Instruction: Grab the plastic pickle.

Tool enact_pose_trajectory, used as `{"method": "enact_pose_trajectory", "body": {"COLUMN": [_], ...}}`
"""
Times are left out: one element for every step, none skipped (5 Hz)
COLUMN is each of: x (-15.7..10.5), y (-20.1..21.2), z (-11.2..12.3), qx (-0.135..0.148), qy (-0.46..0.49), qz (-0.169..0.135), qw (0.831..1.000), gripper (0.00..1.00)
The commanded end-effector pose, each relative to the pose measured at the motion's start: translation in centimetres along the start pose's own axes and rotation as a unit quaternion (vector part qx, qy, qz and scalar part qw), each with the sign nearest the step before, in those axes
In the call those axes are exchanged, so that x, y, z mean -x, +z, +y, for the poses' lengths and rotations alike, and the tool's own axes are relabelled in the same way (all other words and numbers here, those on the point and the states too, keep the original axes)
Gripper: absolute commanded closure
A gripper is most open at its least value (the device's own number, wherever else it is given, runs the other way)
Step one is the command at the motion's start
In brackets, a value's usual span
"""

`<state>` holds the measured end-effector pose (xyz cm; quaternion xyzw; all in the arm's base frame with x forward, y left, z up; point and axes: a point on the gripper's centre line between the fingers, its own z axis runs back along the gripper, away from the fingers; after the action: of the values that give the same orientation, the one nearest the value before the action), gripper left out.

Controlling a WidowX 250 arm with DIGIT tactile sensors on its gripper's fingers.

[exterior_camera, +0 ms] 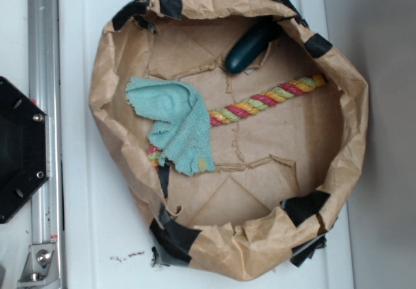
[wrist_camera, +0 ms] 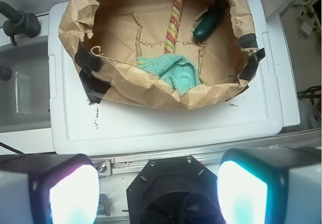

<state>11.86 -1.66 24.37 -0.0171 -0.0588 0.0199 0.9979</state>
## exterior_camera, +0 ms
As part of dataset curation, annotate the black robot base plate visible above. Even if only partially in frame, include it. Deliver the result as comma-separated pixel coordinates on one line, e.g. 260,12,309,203
1,77,49,224

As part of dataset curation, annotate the brown paper bag bin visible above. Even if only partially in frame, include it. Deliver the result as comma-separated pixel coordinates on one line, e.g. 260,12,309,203
89,0,369,281

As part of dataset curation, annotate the metal corner bracket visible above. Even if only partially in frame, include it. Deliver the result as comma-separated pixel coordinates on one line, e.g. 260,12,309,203
17,243,60,288

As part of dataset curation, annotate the dark green plastic pickle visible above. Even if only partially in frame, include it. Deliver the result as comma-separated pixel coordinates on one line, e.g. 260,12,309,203
224,20,282,74

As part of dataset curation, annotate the teal terry cloth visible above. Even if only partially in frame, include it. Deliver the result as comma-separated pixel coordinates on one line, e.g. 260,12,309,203
125,77,215,176

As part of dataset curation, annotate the aluminium extrusion rail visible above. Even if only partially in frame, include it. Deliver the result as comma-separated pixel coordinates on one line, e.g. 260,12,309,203
28,0,67,288

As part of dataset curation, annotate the multicolour twisted rope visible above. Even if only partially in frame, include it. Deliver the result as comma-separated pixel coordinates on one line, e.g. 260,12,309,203
146,73,327,168

